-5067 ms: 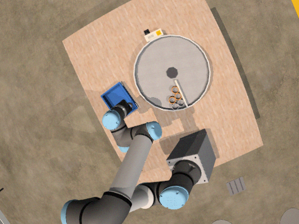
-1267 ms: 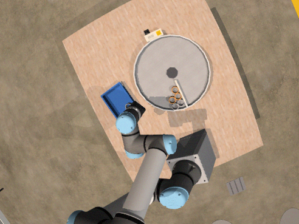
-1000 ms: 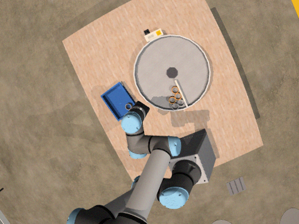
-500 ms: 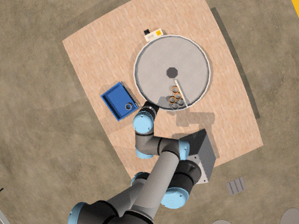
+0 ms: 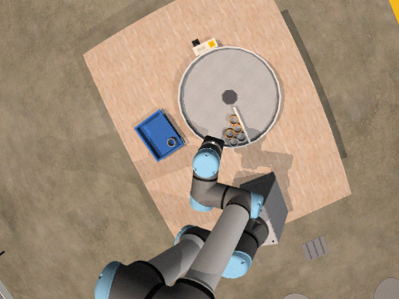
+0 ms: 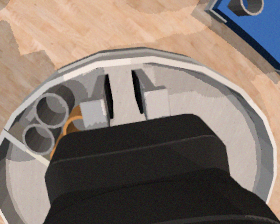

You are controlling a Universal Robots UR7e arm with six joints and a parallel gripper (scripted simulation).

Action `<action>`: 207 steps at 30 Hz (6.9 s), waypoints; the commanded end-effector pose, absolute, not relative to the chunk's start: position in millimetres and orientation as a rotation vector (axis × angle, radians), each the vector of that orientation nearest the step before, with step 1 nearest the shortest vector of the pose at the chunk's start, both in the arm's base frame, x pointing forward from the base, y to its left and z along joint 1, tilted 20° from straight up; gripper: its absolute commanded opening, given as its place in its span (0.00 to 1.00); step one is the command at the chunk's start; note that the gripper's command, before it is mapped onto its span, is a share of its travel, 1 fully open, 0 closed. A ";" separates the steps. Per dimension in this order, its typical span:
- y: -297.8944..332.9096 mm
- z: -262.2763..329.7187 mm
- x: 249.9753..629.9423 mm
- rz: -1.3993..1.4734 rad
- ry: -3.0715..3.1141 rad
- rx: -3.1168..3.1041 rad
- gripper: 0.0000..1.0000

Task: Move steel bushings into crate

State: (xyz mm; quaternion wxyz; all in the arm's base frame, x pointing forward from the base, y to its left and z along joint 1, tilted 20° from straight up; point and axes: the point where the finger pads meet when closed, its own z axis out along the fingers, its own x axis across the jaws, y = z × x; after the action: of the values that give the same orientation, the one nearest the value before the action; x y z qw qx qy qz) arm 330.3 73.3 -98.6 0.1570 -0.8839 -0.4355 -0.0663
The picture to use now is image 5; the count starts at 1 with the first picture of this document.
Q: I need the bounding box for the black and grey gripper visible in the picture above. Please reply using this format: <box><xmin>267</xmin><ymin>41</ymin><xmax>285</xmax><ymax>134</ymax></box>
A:
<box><xmin>201</xmin><ymin>135</ymin><xmax>225</xmax><ymax>152</ymax></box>

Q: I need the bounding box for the blue crate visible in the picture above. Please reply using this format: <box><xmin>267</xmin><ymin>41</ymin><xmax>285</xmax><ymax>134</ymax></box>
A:
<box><xmin>134</xmin><ymin>109</ymin><xmax>185</xmax><ymax>162</ymax></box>

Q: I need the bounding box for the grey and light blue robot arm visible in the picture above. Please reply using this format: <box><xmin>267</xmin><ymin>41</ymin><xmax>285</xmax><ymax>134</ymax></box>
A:
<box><xmin>94</xmin><ymin>143</ymin><xmax>268</xmax><ymax>299</ymax></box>

